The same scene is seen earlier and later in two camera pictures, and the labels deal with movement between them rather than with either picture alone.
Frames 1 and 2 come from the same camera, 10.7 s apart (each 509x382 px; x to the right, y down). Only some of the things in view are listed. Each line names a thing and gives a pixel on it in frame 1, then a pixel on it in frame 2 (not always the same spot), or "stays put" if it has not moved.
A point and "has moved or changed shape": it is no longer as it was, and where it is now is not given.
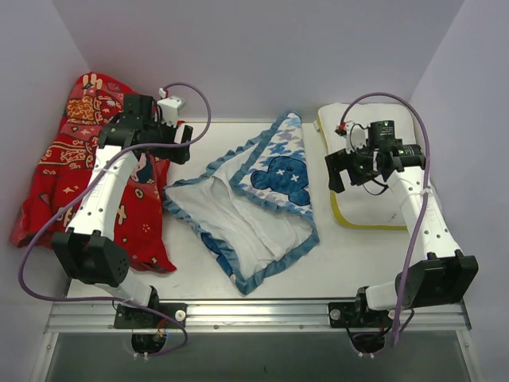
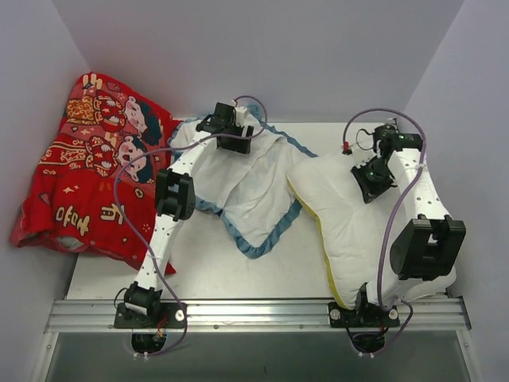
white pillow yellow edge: x=353 y=206 has moved or changed shape
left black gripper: x=181 y=143 → x=235 y=139
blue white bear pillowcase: x=250 y=204 has moved or changed shape
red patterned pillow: x=143 y=228 stays put
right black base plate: x=357 y=314 stays put
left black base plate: x=128 y=317 stays put
